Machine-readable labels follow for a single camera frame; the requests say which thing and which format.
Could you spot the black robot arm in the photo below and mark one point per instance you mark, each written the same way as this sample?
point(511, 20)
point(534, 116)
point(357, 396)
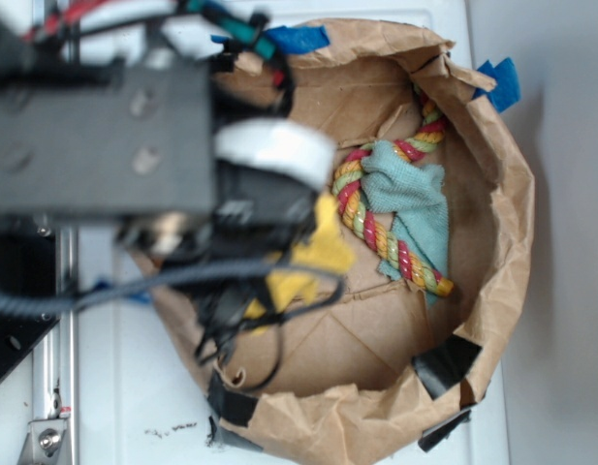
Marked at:
point(186, 157)

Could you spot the black tape piece left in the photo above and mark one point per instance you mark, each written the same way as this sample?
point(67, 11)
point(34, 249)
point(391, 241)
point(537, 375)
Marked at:
point(235, 408)

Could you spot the yellow cloth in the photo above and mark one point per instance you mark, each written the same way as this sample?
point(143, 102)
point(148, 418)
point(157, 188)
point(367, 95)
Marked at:
point(310, 278)

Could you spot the blue tape piece top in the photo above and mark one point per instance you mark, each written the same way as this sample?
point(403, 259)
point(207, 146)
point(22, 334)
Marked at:
point(292, 40)

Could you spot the blue masking tape piece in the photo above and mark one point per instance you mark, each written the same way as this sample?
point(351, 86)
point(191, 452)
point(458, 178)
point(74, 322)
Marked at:
point(506, 93)

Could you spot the brown paper bag basket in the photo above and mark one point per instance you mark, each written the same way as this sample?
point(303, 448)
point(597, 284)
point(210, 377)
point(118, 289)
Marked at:
point(337, 386)

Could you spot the black octagonal mounting plate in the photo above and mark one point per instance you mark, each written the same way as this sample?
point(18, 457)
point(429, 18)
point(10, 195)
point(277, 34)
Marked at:
point(27, 276)

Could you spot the teal green cloth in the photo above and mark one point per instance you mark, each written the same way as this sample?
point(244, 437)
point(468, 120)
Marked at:
point(413, 194)

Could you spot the black tape piece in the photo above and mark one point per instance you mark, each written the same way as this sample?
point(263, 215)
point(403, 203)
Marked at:
point(441, 369)
point(235, 408)

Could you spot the aluminium extrusion rail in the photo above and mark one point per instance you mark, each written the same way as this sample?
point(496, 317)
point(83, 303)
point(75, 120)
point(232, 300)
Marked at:
point(55, 359)

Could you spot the black tape piece right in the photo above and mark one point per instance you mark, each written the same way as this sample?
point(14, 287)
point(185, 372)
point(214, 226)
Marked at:
point(441, 369)

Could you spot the metal corner bracket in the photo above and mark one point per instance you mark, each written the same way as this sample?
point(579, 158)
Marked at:
point(47, 442)

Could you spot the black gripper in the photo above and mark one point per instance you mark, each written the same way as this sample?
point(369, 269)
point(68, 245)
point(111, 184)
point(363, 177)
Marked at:
point(269, 173)

